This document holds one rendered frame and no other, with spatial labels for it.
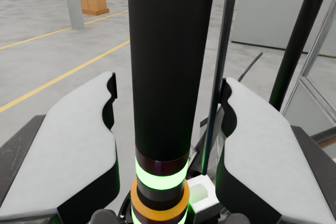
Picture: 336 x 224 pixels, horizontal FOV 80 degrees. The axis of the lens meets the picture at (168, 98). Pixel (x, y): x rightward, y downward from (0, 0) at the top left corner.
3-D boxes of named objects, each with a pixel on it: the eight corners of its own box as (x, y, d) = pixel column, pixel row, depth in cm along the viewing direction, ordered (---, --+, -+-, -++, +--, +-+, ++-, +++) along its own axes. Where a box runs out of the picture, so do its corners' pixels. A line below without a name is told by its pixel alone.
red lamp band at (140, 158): (174, 129, 15) (175, 116, 14) (199, 164, 12) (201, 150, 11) (128, 142, 13) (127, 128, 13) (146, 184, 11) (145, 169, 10)
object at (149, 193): (172, 154, 16) (173, 143, 15) (193, 190, 14) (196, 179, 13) (130, 167, 15) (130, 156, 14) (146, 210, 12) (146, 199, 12)
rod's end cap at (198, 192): (197, 190, 20) (200, 177, 19) (209, 209, 18) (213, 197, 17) (179, 198, 19) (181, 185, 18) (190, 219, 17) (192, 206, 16)
